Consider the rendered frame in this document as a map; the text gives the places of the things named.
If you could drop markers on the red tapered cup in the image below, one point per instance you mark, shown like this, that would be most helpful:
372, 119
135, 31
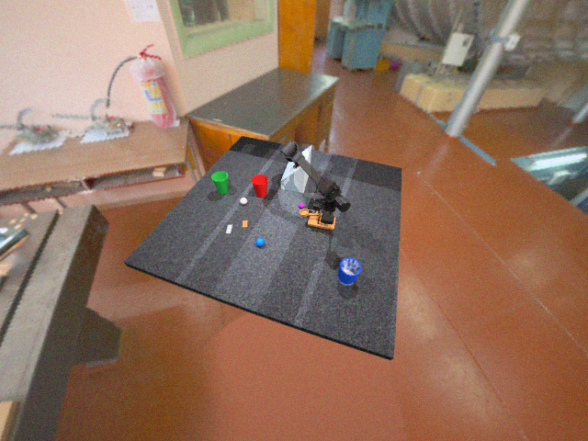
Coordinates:
260, 185

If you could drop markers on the blue cup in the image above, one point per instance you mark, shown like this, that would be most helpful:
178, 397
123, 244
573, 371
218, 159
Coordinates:
349, 269

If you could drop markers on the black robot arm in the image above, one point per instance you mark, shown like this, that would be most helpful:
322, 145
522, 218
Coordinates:
293, 153

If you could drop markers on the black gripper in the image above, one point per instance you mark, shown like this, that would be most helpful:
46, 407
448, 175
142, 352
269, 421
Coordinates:
329, 217

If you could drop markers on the green plastic cup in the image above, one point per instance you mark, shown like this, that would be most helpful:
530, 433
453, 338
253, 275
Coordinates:
221, 182

